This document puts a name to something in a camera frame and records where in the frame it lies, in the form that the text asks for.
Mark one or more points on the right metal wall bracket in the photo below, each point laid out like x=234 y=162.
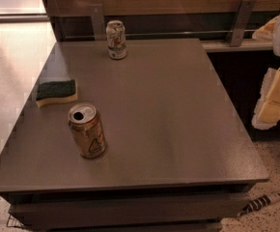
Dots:
x=236 y=34

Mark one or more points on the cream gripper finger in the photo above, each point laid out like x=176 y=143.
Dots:
x=266 y=32
x=267 y=109

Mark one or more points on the gold soda can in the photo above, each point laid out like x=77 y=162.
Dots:
x=86 y=129

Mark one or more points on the green yellow sponge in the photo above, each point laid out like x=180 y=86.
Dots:
x=56 y=92

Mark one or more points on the grey drawer cabinet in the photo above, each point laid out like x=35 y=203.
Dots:
x=161 y=209

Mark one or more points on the striped object on floor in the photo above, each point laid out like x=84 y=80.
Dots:
x=259 y=203

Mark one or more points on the wire rack on floor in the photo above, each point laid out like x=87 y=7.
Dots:
x=14 y=223

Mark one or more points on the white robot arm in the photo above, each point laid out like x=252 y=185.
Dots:
x=276 y=40

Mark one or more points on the white green 7up can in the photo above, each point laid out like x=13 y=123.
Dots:
x=116 y=39

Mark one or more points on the left metal wall bracket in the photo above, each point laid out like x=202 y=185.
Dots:
x=97 y=18

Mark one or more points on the metal wall bracket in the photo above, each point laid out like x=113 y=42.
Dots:
x=97 y=18
x=236 y=34

